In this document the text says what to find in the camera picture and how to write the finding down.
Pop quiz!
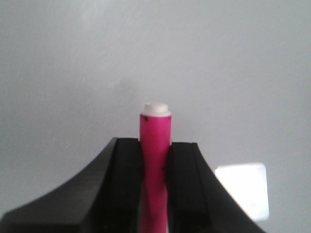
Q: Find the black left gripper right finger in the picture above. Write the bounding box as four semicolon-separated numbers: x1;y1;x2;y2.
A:
166;142;263;233

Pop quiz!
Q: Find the pink highlighter pen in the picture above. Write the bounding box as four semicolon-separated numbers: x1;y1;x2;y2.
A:
139;102;172;233

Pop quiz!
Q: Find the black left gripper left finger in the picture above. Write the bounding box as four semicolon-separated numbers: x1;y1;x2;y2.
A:
0;138;143;233

